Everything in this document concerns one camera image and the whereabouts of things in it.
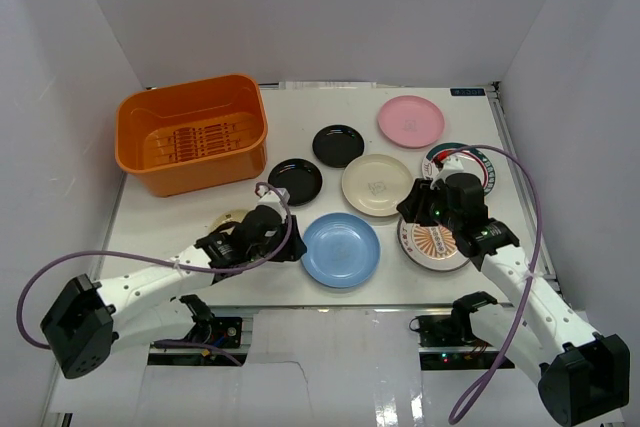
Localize orange sunburst patterned plate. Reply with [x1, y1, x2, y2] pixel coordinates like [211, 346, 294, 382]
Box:
[397, 219, 469, 272]

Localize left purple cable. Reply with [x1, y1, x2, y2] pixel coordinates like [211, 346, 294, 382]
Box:
[16, 182, 294, 367]

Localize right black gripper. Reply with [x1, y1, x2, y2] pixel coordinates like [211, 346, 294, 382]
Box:
[396, 179, 461, 233]

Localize pink plate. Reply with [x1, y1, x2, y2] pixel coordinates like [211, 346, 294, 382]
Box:
[377, 95, 446, 149]

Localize white papers at back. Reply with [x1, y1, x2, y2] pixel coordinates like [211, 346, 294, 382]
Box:
[278, 81, 377, 90]

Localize black plate front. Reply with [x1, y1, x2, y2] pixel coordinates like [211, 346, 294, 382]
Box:
[268, 158, 323, 207]

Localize small yellow floral plate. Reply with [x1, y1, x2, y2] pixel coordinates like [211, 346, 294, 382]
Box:
[209, 209, 249, 238]

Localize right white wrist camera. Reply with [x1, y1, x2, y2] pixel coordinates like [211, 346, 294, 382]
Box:
[430, 154, 464, 190]

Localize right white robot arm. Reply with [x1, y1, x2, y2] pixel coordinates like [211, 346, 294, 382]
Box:
[397, 173, 630, 426]

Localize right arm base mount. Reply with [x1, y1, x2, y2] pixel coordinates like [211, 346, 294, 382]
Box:
[408, 315, 498, 371]

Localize cream plate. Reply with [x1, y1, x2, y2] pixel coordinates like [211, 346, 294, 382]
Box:
[341, 154, 415, 217]

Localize blue plate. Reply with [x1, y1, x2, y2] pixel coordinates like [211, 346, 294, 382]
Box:
[301, 212, 381, 289]

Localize orange plastic bin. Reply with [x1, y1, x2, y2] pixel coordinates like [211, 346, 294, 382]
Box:
[115, 74, 268, 197]

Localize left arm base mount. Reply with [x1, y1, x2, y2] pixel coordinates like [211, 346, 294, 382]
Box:
[151, 294, 243, 367]

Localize black plate rear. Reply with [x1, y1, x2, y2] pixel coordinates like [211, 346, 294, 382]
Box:
[312, 124, 365, 168]

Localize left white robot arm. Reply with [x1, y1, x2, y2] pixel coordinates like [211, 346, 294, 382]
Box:
[41, 205, 307, 379]

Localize white green rimmed plate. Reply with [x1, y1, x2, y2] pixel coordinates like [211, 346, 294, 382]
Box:
[421, 142, 496, 195]

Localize blue table label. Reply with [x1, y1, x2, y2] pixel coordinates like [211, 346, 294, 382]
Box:
[450, 88, 486, 97]

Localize black plate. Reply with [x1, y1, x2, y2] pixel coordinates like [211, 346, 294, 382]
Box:
[312, 124, 365, 168]
[268, 158, 323, 207]

